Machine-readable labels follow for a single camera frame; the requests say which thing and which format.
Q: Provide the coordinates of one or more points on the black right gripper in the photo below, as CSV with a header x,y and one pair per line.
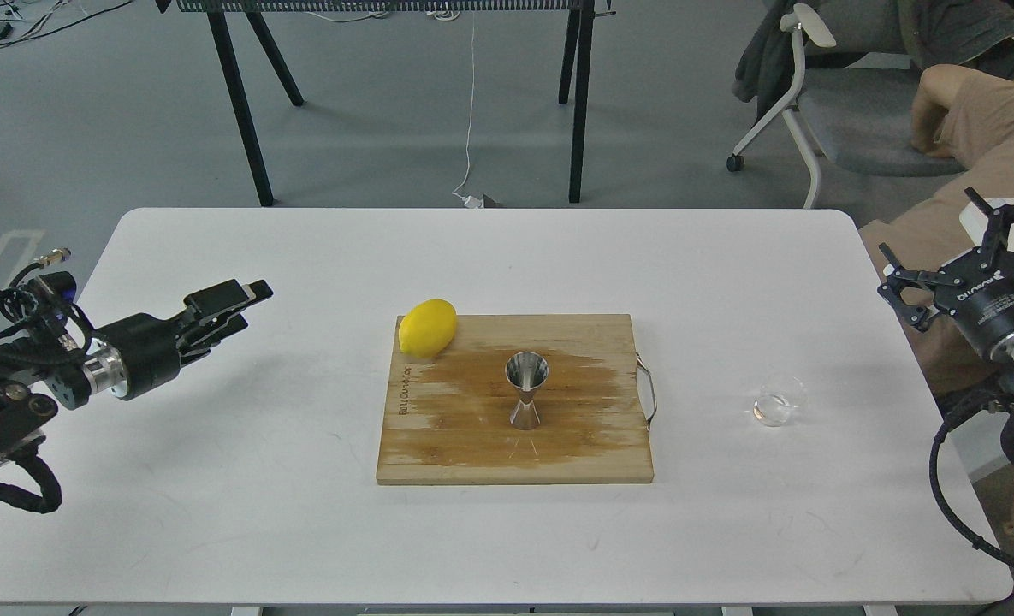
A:
x,y
999,312

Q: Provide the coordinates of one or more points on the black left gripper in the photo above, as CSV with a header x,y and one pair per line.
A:
x,y
136,354

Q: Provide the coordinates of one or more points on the small clear glass cup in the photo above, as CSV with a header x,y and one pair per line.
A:
x,y
779,397

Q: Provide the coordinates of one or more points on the steel double jigger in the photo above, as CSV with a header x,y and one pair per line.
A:
x,y
527,371

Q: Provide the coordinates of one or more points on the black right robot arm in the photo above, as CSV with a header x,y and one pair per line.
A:
x,y
910,292

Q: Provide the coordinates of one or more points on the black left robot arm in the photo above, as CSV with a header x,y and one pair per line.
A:
x,y
51,357

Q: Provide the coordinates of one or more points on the white office chair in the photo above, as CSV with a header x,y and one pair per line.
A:
x,y
841,76

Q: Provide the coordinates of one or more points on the yellow lemon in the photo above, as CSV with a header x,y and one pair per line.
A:
x,y
427,329

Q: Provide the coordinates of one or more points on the wooden cutting board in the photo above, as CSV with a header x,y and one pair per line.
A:
x,y
446,419

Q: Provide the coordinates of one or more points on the black metal background table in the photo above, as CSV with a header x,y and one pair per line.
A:
x,y
378,57

